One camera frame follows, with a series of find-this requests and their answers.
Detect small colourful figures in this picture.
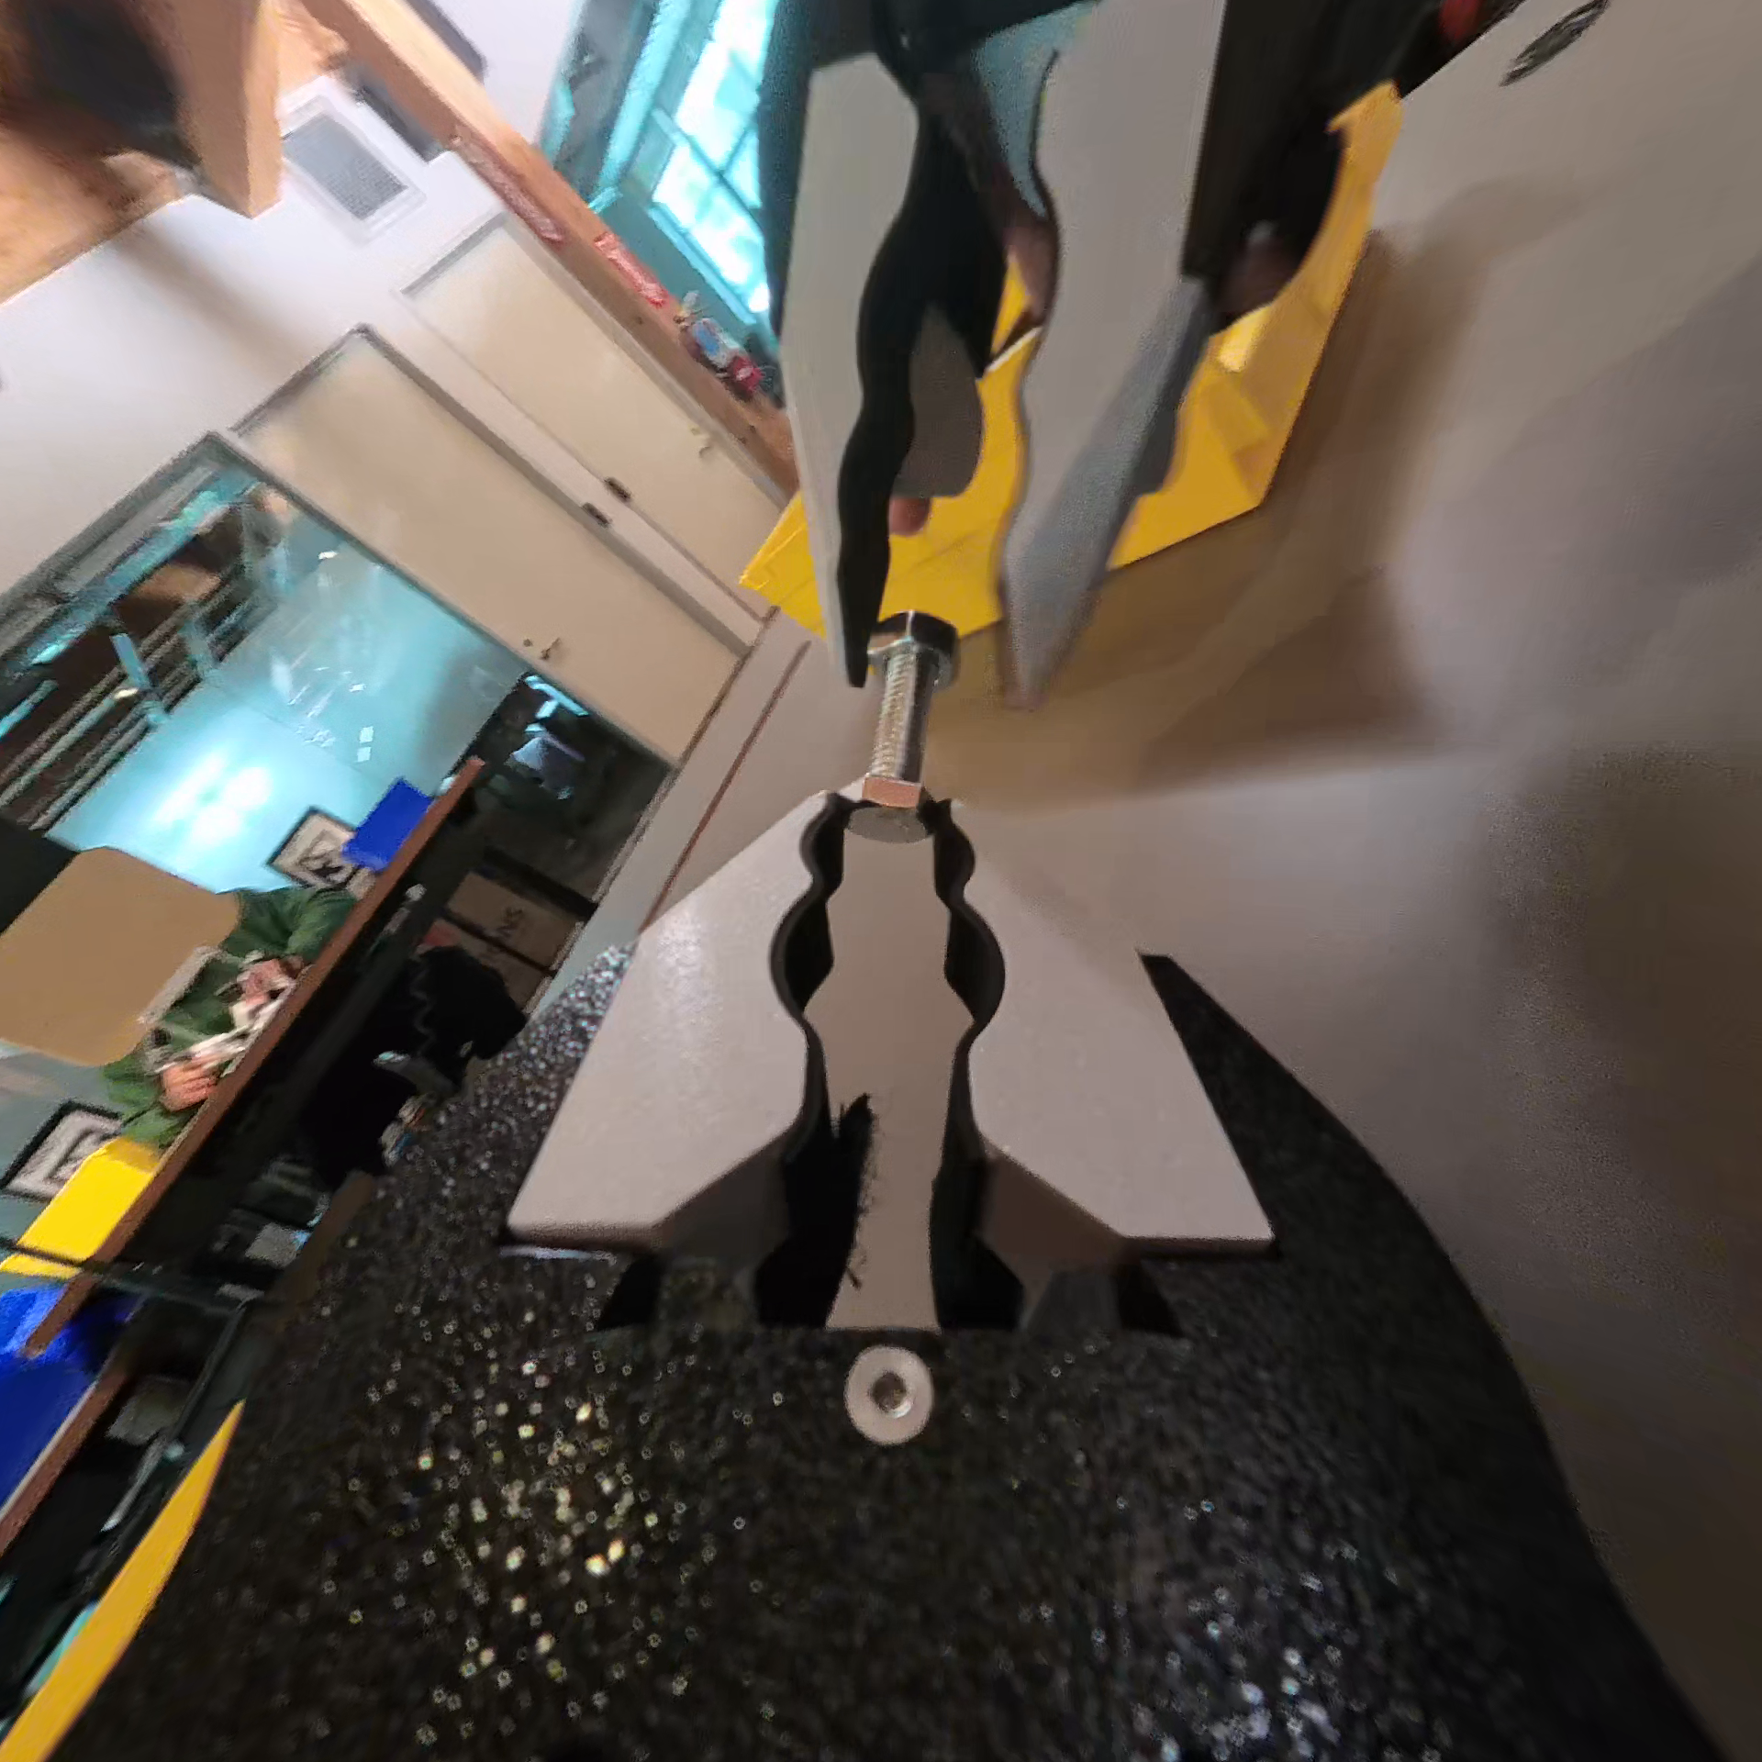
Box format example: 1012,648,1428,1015
677,305,771,403

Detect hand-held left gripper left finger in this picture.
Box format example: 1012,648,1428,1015
507,792,831,1259

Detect yellow storage bin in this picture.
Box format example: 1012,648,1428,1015
0,1397,252,1762

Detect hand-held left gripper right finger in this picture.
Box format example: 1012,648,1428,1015
948,799,1277,1264

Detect blue plastic bin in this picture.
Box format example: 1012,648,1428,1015
341,775,444,872

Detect white air vent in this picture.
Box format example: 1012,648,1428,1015
279,93,426,245

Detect black table grommet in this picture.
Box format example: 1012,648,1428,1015
1499,0,1616,87

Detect yellow plastic bin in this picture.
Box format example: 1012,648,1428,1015
739,79,1409,650

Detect silver hex nut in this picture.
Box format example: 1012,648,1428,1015
841,775,956,846

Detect glass partition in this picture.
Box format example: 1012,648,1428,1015
0,429,680,902

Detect white cabinet door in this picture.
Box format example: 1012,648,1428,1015
225,324,771,762
398,211,804,587

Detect person's right hand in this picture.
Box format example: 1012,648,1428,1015
889,206,1064,542

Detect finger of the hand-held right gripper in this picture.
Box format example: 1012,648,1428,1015
999,0,1229,707
775,56,996,689

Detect framed picture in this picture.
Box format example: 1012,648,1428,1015
264,810,371,894

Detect silver hex bolt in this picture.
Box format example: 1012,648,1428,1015
859,615,960,799

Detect window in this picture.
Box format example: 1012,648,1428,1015
533,0,831,329

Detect wooden edged desk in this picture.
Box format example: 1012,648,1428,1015
24,755,487,1361

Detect wooden ceiling beam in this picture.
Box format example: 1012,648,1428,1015
0,0,804,494

